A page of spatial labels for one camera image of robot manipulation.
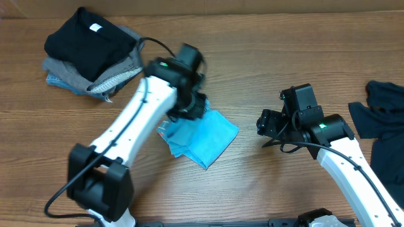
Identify light blue t-shirt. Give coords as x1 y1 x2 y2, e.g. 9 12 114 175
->
157 101 239 170

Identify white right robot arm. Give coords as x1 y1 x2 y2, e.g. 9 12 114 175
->
256 107 403 226

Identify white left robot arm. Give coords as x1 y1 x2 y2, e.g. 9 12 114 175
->
65 55 206 226

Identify folded grey garment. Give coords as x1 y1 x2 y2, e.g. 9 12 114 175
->
42 25 146 95

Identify dark navy garment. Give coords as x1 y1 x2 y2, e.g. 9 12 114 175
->
348 81 403 207

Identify folded black shirt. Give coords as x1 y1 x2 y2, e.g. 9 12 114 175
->
44 7 136 82

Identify folded blue jeans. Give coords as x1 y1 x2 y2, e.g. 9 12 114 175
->
46 73 127 102

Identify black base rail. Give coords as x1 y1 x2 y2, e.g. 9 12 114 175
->
75 207 356 227

